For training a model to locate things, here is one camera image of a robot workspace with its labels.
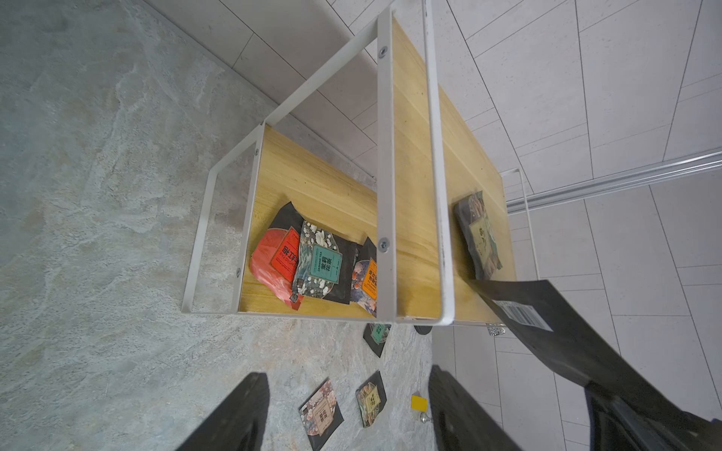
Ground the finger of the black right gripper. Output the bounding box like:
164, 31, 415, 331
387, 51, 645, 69
585, 383, 721, 450

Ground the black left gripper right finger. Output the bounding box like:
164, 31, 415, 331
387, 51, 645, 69
428, 365, 521, 451

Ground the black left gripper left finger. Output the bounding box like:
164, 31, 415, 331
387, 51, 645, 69
177, 372, 270, 451

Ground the yellow olive tea bag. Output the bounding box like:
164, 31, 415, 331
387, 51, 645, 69
355, 371, 387, 428

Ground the green label top tea bag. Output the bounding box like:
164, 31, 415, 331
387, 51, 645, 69
363, 323, 391, 357

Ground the orange label black tea bag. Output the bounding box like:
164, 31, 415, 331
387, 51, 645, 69
468, 280, 693, 430

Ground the red tea bag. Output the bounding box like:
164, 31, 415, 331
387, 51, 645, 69
250, 202, 304, 310

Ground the orange label lower tea bag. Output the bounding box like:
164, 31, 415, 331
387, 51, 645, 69
350, 238, 377, 318

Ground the green label floral tea bag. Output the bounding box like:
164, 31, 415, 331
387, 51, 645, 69
291, 221, 358, 304

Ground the beige label tea bag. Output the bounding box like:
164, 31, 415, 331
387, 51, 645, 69
454, 191, 503, 280

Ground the yellow tag on floor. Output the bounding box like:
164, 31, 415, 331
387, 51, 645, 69
411, 395, 428, 413

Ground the white frame wooden shelf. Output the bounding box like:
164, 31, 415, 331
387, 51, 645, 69
182, 1, 516, 332

